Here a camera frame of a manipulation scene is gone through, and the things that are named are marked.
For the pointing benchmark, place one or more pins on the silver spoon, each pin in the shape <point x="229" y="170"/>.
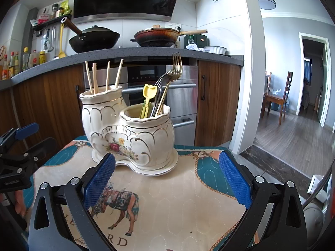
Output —
<point x="160" y="82"/>
<point x="167" y="81"/>

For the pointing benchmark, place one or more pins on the glass oil bottle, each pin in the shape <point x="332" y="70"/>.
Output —
<point x="191" y="41"/>

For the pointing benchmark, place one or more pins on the dark wok lid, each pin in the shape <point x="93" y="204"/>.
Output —
<point x="99" y="30"/>

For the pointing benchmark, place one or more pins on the white door frame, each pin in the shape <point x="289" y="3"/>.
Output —
<point x="300" y="70"/>

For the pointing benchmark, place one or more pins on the wooden dining chair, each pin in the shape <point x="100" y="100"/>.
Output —
<point x="288" y="83"/>
<point x="268" y="78"/>

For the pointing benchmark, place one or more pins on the metal tube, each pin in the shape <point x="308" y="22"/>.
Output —
<point x="318" y="191"/>

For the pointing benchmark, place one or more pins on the wooden cabinet door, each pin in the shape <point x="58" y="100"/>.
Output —
<point x="222" y="102"/>
<point x="5" y="109"/>
<point x="52" y="104"/>

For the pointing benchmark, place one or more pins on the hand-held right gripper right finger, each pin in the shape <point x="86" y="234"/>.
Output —
<point x="234" y="177"/>

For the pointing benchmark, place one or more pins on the person's left hand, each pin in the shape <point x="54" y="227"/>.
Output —
<point x="20" y="201"/>

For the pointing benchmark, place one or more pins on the wooden chopstick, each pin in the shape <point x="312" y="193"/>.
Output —
<point x="107" y="75"/>
<point x="89" y="78"/>
<point x="94" y="78"/>
<point x="119" y="73"/>

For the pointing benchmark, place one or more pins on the printed horse tablecloth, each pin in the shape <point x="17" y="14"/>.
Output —
<point x="170" y="204"/>

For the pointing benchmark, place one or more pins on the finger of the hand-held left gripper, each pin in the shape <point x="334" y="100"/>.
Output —
<point x="45" y="146"/>
<point x="26" y="130"/>

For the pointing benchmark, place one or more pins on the wooden dining table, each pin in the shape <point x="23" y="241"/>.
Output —
<point x="274" y="97"/>

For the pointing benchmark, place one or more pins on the white box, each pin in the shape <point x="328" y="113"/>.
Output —
<point x="319" y="188"/>

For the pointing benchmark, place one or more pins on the dark green appliance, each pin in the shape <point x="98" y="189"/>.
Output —
<point x="202" y="39"/>

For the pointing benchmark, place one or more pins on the white round appliance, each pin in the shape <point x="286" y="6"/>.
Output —
<point x="312" y="221"/>

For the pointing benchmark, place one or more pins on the black wall shelf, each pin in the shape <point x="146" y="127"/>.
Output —
<point x="48" y="23"/>

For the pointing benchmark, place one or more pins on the blue bin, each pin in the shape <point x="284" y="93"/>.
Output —
<point x="274" y="106"/>

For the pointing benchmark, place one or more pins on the yellow silicone spoon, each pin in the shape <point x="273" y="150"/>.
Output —
<point x="61" y="54"/>

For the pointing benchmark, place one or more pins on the heart-shaped wooden ornament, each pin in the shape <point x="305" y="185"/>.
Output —
<point x="156" y="26"/>

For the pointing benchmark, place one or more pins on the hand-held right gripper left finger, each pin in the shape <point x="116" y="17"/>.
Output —
<point x="100" y="181"/>

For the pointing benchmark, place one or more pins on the stainless built-in oven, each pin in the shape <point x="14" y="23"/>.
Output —
<point x="183" y="102"/>

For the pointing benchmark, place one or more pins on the steel ladle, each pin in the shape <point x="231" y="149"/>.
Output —
<point x="51" y="41"/>

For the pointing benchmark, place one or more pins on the yellow green packet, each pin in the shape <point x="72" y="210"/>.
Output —
<point x="66" y="7"/>

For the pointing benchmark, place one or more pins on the red white packet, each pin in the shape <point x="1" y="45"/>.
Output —
<point x="44" y="17"/>

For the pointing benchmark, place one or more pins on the black wok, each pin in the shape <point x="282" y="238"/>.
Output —
<point x="96" y="41"/>

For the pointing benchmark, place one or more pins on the spice jar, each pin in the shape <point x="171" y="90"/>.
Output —
<point x="54" y="11"/>
<point x="60" y="11"/>

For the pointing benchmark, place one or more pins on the cream floral ceramic utensil holder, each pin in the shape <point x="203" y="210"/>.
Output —
<point x="146" y="141"/>

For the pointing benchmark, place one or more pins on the brown frying pan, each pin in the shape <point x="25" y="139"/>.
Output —
<point x="154" y="38"/>

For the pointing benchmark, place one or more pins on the row of condiment bottles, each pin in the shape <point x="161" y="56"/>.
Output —
<point x="15" y="65"/>

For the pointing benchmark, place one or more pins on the yellow plastic training chopsticks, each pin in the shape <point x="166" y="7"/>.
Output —
<point x="150" y="91"/>

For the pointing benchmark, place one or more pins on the silver fork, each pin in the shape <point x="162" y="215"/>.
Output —
<point x="177" y="68"/>

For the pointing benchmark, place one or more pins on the grey stone countertop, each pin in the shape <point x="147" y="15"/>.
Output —
<point x="65" y="58"/>

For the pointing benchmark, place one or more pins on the white wall socket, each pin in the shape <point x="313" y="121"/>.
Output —
<point x="173" y="26"/>

